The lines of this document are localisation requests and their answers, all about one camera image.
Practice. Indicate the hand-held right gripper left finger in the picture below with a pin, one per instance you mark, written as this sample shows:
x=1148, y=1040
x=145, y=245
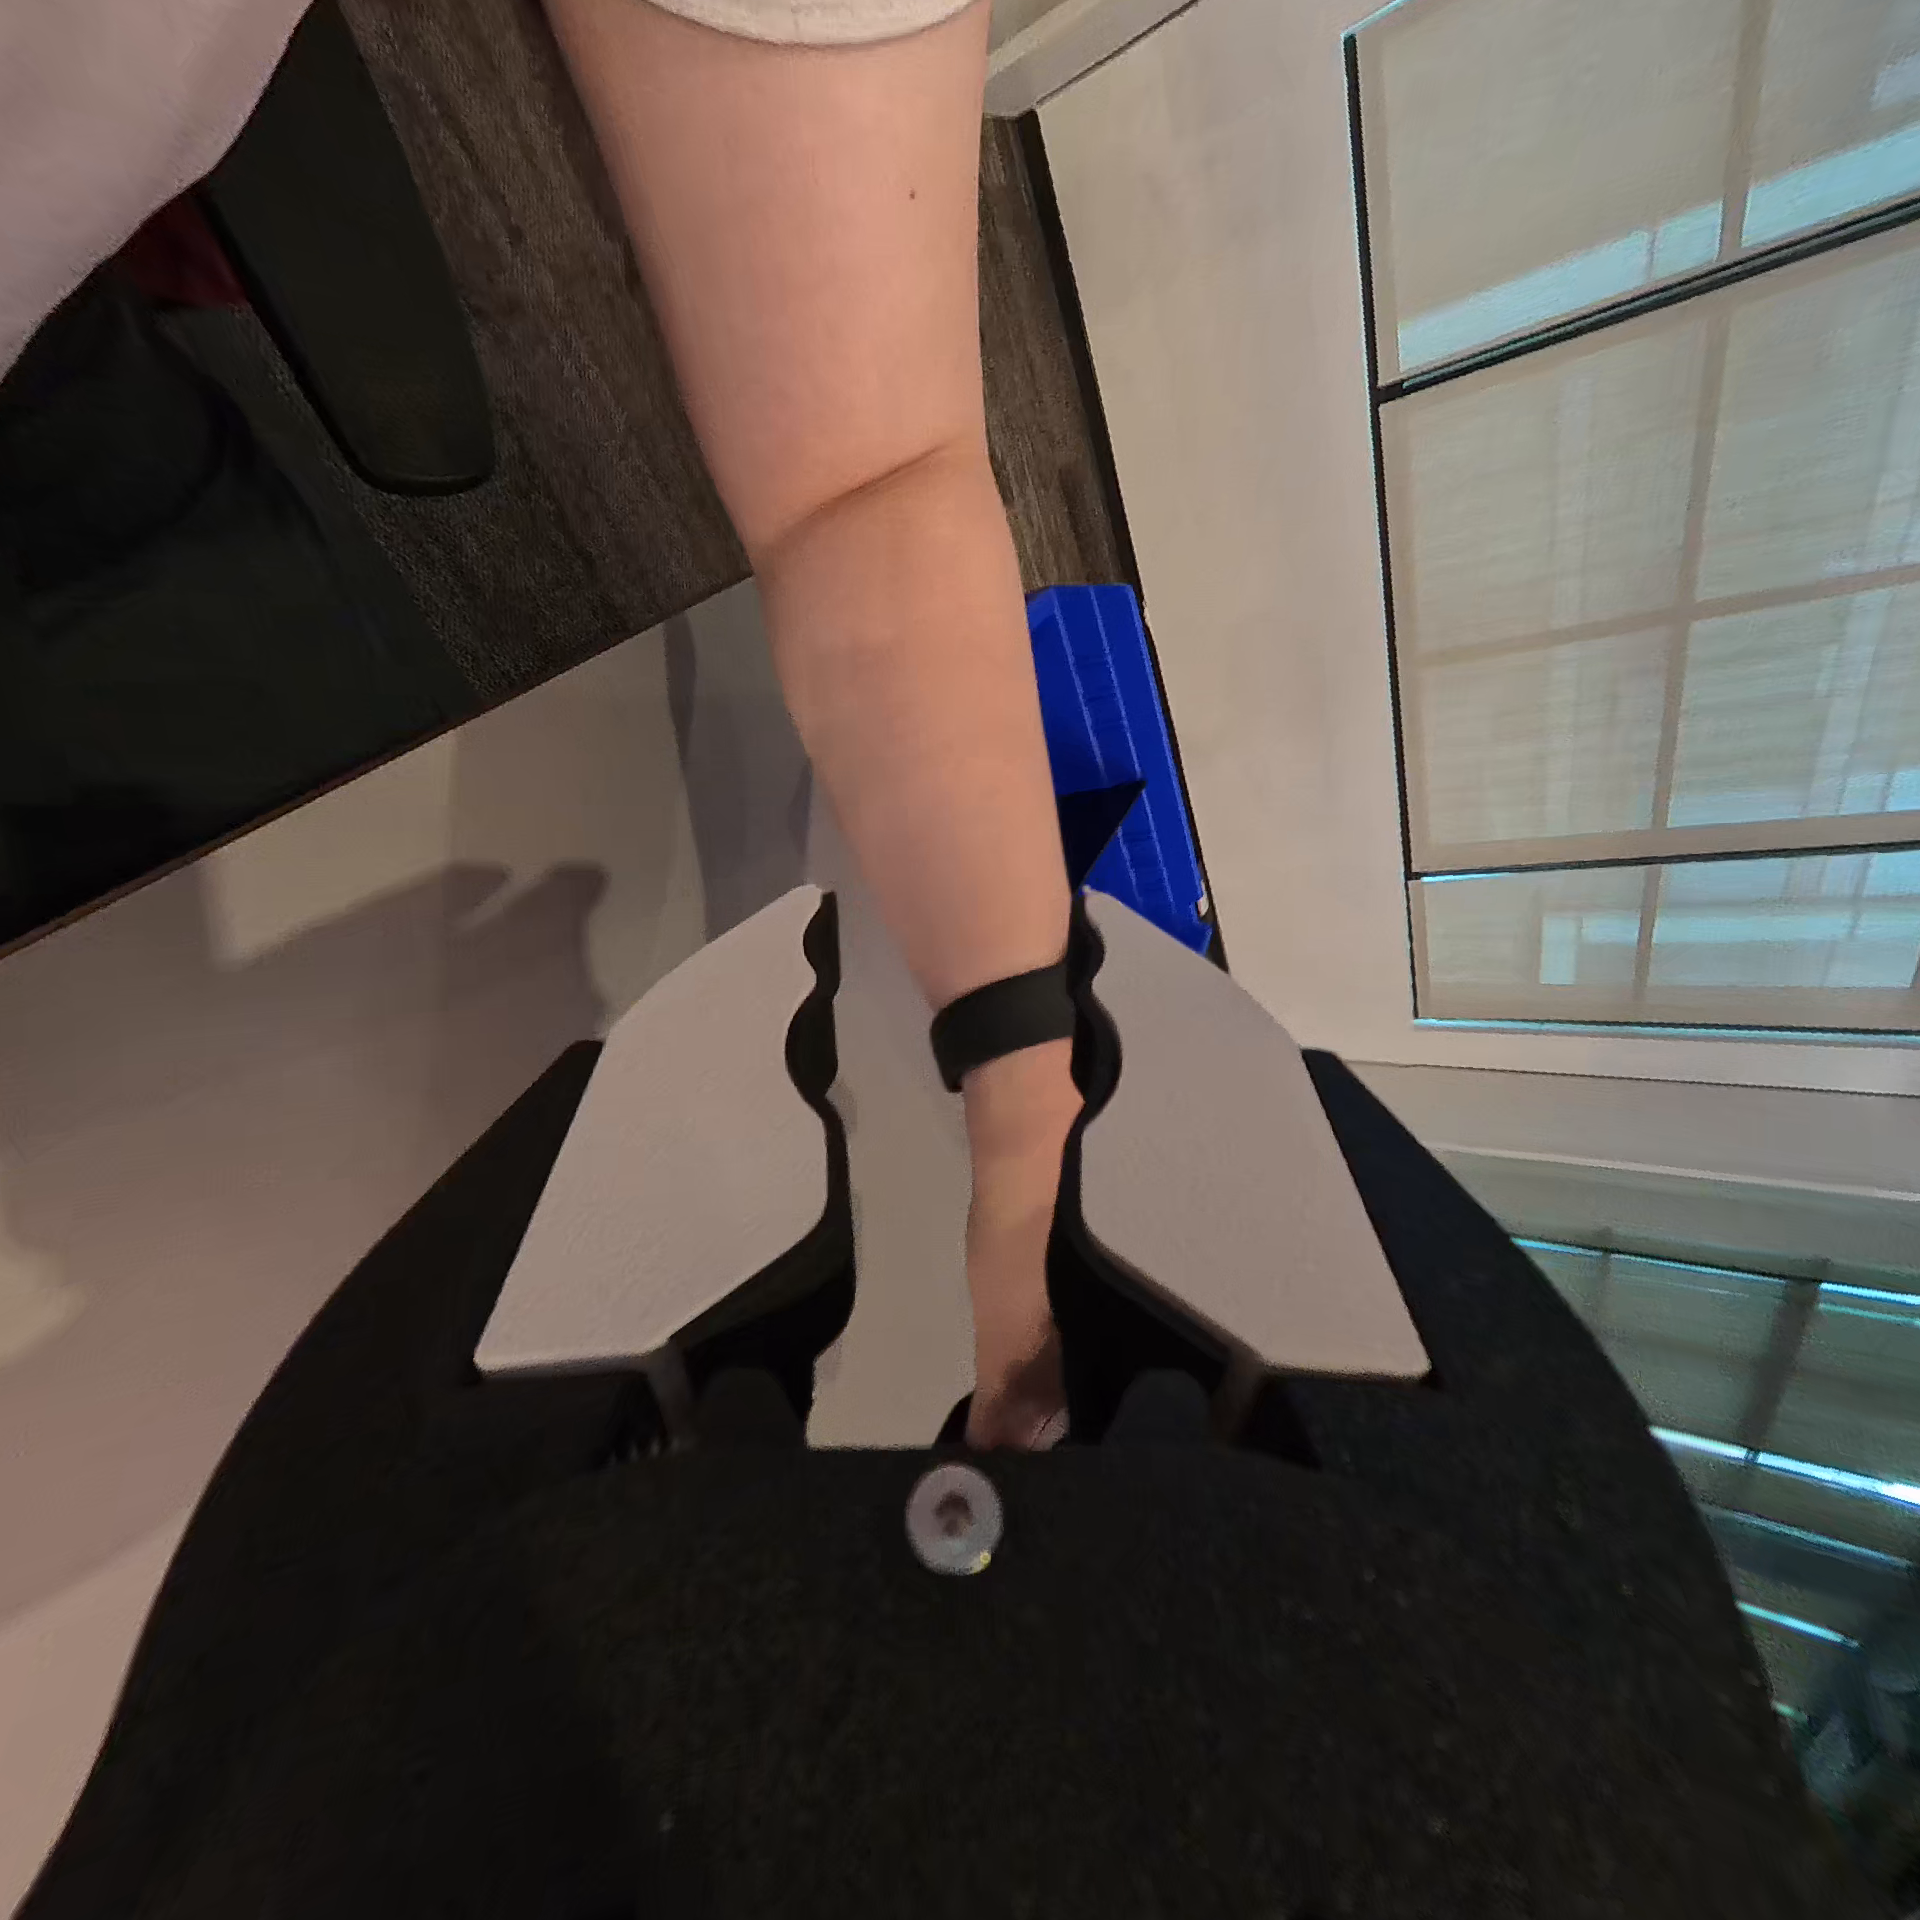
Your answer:
x=661, y=1200

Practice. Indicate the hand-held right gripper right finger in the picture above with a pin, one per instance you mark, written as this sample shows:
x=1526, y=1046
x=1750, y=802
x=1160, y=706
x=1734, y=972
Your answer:
x=1247, y=1200

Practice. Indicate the blue plastic bin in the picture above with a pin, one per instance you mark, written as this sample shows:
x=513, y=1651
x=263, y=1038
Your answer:
x=1111, y=750

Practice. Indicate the person's left forearm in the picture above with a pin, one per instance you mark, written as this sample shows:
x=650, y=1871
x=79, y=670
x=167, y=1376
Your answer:
x=855, y=451

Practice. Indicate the person's left hand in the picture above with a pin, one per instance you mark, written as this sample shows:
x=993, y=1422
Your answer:
x=1016, y=1261

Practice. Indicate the black wristwatch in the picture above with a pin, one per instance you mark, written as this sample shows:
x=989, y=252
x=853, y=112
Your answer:
x=1006, y=1027

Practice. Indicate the glass partition window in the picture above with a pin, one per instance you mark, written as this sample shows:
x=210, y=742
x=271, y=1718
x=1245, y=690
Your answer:
x=1772, y=1500

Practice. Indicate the large window with blinds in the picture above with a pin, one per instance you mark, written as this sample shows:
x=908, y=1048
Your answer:
x=1652, y=510

